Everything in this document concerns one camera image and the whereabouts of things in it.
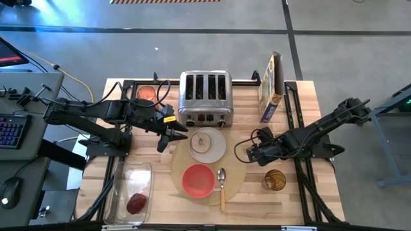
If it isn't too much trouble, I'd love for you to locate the grey metal table frame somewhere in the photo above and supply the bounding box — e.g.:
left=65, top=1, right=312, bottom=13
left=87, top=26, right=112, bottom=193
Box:
left=369, top=83, right=411, bottom=189

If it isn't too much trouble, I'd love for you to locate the red ceramic bowl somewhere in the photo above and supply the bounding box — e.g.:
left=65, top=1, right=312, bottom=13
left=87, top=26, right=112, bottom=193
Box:
left=181, top=163, right=216, bottom=199

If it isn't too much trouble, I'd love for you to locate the black computer mouse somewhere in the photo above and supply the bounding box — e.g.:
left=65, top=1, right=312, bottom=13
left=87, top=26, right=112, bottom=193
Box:
left=0, top=176, right=22, bottom=210

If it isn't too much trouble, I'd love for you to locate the clear glass baking dish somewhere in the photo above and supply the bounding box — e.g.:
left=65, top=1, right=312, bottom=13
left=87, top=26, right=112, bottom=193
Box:
left=103, top=160, right=155, bottom=226

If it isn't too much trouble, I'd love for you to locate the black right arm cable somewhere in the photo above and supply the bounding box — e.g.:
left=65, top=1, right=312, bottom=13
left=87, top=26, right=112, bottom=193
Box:
left=233, top=128, right=263, bottom=164

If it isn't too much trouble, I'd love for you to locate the backlit computer keyboard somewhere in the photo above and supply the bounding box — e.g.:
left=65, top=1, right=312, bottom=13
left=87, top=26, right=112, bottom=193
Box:
left=0, top=112, right=33, bottom=150

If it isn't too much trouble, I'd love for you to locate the black computer monitor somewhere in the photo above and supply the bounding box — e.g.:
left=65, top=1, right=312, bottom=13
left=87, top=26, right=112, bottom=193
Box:
left=0, top=35, right=30, bottom=68

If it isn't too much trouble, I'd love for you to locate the amber drinking glass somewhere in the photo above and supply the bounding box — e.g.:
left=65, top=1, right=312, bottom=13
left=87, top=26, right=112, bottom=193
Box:
left=261, top=169, right=287, bottom=192

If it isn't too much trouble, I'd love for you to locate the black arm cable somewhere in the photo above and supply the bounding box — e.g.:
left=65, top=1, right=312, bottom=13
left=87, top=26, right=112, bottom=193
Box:
left=233, top=128, right=263, bottom=164
left=82, top=79, right=171, bottom=108

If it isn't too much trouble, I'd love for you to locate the white round plate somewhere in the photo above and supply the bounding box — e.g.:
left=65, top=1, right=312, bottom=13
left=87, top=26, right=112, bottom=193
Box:
left=188, top=126, right=227, bottom=164

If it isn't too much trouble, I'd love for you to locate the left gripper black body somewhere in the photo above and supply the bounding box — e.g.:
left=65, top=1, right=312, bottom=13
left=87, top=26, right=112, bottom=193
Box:
left=141, top=103, right=180, bottom=153

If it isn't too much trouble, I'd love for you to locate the small dish with salmon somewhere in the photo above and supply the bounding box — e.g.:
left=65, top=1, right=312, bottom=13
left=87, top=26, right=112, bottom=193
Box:
left=136, top=85, right=159, bottom=107

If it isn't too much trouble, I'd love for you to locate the silver four-slot toaster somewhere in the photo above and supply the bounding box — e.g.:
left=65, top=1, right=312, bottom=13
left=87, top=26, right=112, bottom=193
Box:
left=177, top=69, right=234, bottom=128

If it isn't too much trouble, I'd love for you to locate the red apple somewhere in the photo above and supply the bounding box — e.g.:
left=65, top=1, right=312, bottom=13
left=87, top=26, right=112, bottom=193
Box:
left=126, top=192, right=148, bottom=215

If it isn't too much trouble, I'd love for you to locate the metal spoon with wooden handle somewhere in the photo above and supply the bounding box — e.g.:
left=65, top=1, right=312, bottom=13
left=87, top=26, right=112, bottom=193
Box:
left=216, top=167, right=227, bottom=213

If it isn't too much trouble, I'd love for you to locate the yellow cable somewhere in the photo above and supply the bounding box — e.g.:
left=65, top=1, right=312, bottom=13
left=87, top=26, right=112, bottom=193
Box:
left=6, top=44, right=95, bottom=103

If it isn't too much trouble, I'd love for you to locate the sliced bagel half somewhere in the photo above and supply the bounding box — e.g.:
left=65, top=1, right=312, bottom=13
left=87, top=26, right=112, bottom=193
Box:
left=190, top=132, right=212, bottom=154

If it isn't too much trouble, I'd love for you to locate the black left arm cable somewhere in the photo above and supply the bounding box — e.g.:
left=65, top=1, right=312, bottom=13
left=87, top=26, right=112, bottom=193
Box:
left=82, top=79, right=171, bottom=108

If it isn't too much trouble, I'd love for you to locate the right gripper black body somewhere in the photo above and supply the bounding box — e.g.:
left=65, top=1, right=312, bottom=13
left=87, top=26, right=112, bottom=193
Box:
left=253, top=128, right=281, bottom=167

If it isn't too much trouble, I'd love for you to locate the computer desk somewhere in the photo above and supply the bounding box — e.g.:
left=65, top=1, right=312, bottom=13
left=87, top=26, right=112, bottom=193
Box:
left=0, top=71, right=65, bottom=227

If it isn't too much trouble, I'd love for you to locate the colourful cereal box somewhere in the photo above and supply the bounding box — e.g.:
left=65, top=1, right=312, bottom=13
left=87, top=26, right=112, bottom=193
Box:
left=258, top=51, right=286, bottom=124

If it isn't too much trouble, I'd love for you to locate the round woven straw placemat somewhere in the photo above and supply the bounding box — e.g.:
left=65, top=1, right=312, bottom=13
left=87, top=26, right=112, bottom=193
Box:
left=170, top=128, right=248, bottom=207

